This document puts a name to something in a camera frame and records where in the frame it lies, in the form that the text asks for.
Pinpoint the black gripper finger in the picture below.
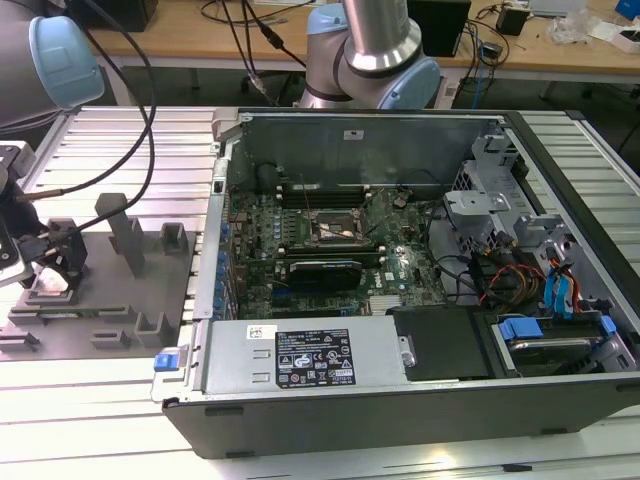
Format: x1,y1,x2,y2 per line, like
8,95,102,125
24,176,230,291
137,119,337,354
22,234,61,291
52,227,89,289

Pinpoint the square silver CPU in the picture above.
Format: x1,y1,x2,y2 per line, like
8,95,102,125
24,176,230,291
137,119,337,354
35,264,71,297

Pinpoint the thin metal locking lever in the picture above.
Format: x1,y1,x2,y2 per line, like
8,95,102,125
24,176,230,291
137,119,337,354
299,173,315,215

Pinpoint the metal socket cover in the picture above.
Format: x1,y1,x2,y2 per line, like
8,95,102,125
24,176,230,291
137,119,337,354
357,192,387,239

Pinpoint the CPU socket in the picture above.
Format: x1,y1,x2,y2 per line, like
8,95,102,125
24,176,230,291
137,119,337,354
307,205,374,246

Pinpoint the grey parts rack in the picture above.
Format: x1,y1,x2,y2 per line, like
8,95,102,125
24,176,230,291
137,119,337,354
0,192,202,362

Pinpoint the green RAM stick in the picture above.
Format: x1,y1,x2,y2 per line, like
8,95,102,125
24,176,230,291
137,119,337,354
37,307,129,319

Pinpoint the blue case latch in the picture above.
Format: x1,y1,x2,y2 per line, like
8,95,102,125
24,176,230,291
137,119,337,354
153,351,181,373

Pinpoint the grey power supply unit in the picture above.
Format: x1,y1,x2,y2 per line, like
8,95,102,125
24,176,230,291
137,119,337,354
202,319,410,397

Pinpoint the black cylindrical component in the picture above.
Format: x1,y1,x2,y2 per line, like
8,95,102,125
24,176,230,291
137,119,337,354
255,162,278,194

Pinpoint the black computer box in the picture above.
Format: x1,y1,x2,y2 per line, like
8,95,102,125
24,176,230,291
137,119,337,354
64,0,160,31

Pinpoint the black graphics card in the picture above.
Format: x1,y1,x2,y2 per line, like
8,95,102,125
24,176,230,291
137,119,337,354
285,258,365,293

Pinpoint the black RAM slot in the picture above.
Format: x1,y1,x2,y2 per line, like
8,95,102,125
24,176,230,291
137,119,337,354
279,250,384,256
279,246,384,252
279,242,384,248
279,254,384,260
280,184,369,192

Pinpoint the silver finned heatsink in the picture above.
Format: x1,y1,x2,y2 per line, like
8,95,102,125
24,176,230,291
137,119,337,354
368,295,400,315

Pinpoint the open black PC case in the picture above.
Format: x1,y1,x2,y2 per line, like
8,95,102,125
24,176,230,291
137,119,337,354
149,107,640,459

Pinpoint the green motherboard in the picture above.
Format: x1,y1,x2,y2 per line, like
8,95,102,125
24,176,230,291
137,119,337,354
219,185,449,321

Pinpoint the black plastic bay cover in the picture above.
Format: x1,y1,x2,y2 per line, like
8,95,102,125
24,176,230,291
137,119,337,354
387,304,499,384

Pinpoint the perforated metal drive cage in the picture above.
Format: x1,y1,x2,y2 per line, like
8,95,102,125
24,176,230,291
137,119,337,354
442,132,534,261

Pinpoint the black computer tower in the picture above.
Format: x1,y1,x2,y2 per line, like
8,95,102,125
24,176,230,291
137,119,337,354
424,0,473,59

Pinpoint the hard disk in blue carrier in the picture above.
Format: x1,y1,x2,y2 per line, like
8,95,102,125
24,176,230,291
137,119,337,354
492,313,621,377

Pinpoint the small black box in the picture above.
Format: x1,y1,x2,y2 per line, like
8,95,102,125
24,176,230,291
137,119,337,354
496,5,530,37

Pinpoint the white flat box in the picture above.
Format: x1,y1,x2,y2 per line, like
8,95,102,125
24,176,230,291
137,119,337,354
528,0,587,14

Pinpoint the clear plastic bag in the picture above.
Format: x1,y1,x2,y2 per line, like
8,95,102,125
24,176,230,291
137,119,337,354
547,8,601,45

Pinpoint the white open box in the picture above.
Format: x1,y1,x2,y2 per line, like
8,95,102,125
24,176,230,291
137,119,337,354
589,22,640,54

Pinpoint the black camera cable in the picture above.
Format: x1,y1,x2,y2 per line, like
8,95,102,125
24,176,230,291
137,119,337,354
47,29,159,239
17,24,157,201

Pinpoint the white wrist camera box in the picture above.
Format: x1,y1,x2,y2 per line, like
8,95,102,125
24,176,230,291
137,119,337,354
0,234,27,290

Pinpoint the red power wire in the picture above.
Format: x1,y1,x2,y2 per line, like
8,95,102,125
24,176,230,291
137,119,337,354
483,264,539,304

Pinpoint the blue network cable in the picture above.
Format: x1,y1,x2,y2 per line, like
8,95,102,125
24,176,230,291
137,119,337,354
474,62,490,109

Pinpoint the yellow power wire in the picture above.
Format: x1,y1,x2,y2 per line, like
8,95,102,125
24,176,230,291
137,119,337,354
514,272,545,301

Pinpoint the light blue data cable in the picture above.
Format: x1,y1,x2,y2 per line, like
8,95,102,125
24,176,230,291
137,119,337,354
558,267,581,315
543,277,562,317

